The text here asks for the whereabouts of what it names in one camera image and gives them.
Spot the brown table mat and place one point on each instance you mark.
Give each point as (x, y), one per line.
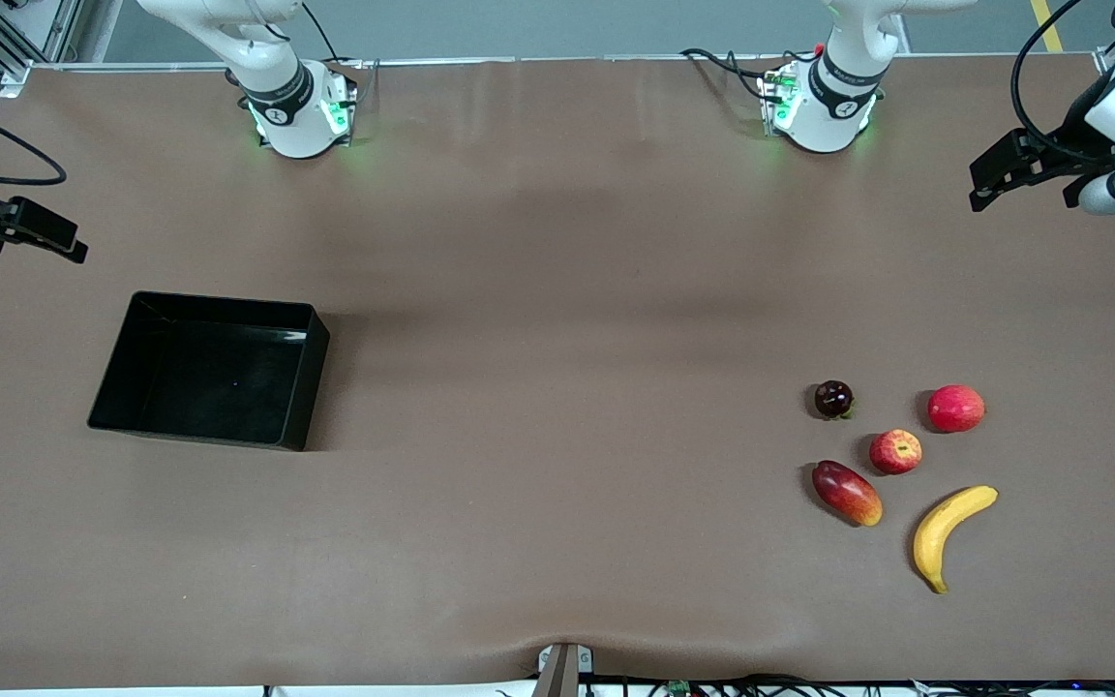
(557, 290)

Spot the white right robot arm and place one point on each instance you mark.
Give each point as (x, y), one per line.
(282, 97)

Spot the red pomegranate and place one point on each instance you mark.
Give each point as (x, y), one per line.
(956, 409)

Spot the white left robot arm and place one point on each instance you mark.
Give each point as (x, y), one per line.
(833, 97)

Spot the brown camera post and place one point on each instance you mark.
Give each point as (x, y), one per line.
(562, 670)

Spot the black plastic box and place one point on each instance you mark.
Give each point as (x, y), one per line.
(219, 373)

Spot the red yellow apple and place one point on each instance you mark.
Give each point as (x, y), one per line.
(896, 452)

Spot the red yellow mango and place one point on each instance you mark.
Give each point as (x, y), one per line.
(846, 494)

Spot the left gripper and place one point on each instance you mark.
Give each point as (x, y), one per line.
(1067, 147)

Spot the yellow banana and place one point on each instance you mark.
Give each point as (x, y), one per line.
(940, 537)

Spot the small green circuit board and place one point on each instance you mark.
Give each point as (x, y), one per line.
(679, 688)

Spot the dark purple plum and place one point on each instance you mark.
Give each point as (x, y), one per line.
(833, 399)

